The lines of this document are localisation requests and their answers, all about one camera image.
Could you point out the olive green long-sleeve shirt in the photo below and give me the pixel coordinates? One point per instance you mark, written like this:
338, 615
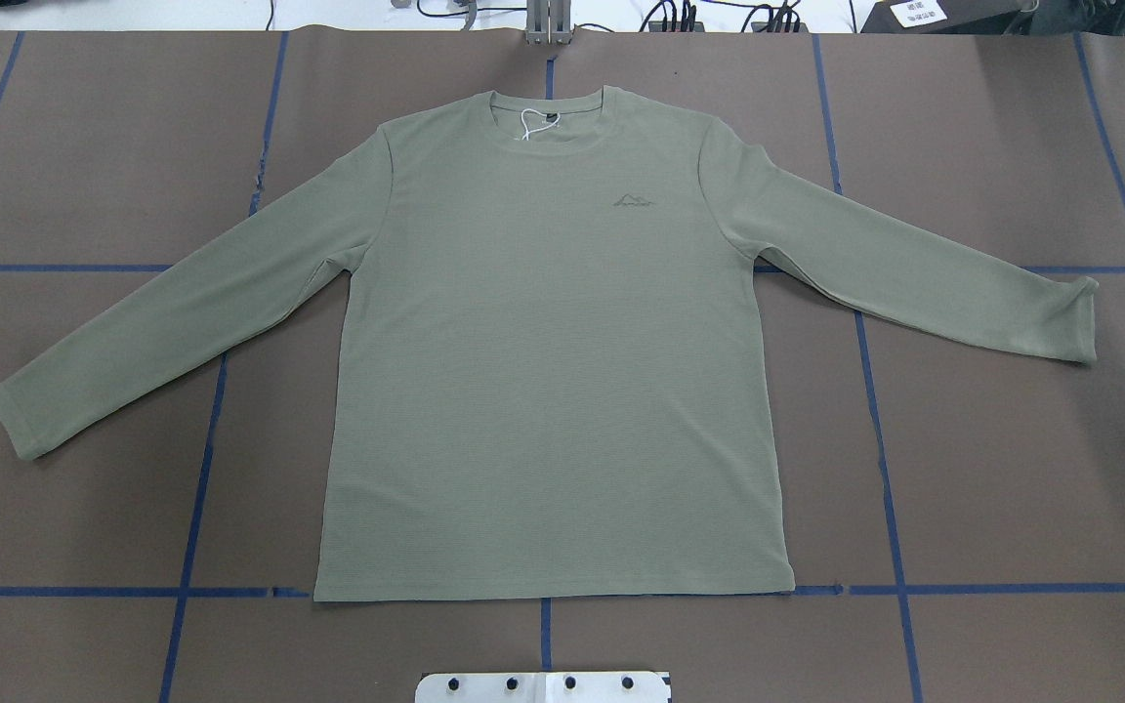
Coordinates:
552, 372

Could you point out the black box with label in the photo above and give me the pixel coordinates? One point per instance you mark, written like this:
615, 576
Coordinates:
946, 17

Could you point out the aluminium frame post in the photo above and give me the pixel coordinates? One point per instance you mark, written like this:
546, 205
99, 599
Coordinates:
548, 22

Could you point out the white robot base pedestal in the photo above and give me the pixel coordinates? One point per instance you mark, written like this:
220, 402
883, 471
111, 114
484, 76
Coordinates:
565, 686

